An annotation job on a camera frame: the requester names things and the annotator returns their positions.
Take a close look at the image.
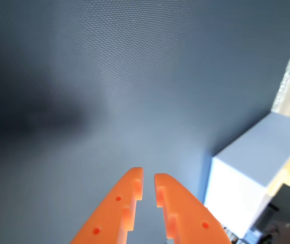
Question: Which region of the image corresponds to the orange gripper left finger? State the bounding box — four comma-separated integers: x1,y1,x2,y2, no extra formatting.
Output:
70,167,144,244

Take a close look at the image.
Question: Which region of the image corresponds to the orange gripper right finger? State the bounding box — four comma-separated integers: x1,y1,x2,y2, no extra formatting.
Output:
153,173,233,244

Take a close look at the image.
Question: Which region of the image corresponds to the white open cardboard box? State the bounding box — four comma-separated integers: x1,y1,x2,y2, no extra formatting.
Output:
203,111,290,239

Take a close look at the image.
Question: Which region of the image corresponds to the dark grey textured mat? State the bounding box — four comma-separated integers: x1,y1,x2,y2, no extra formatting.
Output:
0,0,290,244

